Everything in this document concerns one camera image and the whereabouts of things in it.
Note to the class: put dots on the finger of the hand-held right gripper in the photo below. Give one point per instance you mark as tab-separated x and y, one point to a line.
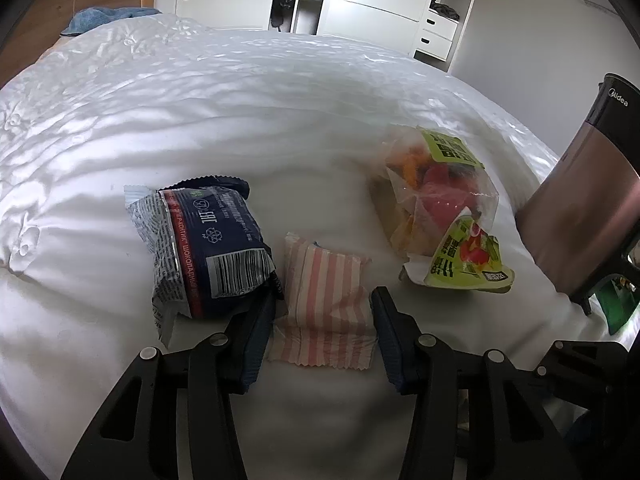
585	370

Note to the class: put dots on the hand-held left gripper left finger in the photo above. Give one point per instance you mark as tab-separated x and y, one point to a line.
255	340

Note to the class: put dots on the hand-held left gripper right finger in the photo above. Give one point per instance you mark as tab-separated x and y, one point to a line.
390	340

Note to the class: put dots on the green plastic tray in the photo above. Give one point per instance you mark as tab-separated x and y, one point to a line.
617	307

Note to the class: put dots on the pink striped snack packet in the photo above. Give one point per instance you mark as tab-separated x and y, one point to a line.
325	300

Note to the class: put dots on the blue and white snack packet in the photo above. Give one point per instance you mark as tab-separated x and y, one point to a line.
220	230

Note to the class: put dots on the clear green-labelled snack bag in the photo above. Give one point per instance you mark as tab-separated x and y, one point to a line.
440	195

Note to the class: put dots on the brown and black electric kettle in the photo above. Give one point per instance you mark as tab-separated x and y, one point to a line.
585	200

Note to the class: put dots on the white drawer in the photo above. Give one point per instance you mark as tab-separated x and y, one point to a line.
432	44
440	26

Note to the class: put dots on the dark folded clothes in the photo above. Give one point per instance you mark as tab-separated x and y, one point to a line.
445	10

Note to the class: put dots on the blue cloth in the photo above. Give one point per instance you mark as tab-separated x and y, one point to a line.
100	19

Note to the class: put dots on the wooden headboard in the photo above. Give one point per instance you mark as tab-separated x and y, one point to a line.
60	10

